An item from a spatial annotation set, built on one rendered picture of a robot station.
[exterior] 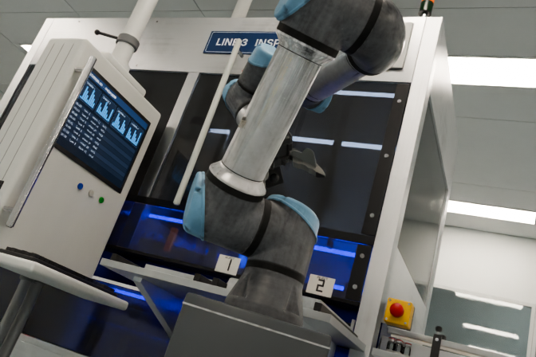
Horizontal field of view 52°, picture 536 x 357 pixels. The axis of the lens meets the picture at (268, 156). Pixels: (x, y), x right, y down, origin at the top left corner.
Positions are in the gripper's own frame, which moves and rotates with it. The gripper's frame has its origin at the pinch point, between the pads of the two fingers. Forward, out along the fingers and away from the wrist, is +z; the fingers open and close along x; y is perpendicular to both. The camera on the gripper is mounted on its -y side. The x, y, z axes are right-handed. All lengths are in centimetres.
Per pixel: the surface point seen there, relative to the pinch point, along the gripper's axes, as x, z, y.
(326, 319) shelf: 0.8, 17.0, -28.1
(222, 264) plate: -8, -35, -71
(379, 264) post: 33, -5, -55
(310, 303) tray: 0.8, 9.4, -32.6
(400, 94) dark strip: 69, -53, -34
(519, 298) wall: 321, -103, -421
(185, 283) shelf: -25.3, -11.5, -36.8
